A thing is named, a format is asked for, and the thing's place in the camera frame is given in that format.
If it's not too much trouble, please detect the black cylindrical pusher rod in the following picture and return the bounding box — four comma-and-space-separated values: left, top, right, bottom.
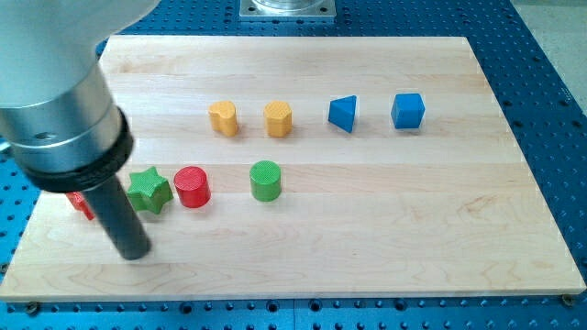
83, 176, 151, 260

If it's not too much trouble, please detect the black flange ring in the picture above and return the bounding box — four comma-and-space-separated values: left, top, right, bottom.
20, 107, 134, 193

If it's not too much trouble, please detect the red star block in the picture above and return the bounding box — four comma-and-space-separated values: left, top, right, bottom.
65, 192, 95, 221

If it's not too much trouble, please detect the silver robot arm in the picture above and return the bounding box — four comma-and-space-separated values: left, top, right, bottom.
1, 0, 159, 259

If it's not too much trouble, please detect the green star block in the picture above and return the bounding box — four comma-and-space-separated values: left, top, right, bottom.
127, 167, 173, 215

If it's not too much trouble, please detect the red cylinder block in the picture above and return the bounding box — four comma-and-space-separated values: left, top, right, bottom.
173, 166, 211, 208

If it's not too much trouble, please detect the yellow heart block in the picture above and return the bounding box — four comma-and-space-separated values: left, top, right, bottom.
208, 101, 238, 137

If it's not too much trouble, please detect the wooden board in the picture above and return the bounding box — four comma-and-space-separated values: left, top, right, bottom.
1, 36, 585, 302

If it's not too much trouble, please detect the green cylinder block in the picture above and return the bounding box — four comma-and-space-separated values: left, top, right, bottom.
249, 160, 282, 202

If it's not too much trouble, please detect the yellow hexagon block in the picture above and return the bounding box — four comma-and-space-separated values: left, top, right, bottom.
263, 101, 293, 138

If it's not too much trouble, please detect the blue triangle block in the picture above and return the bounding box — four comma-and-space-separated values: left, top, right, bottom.
327, 95, 358, 133

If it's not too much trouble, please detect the blue cube block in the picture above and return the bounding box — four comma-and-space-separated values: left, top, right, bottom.
391, 93, 426, 129

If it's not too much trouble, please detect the blue perforated table plate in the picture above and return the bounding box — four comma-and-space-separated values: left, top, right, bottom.
1, 0, 586, 329

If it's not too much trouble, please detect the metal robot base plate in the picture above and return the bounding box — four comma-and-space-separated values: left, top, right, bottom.
239, 0, 336, 18

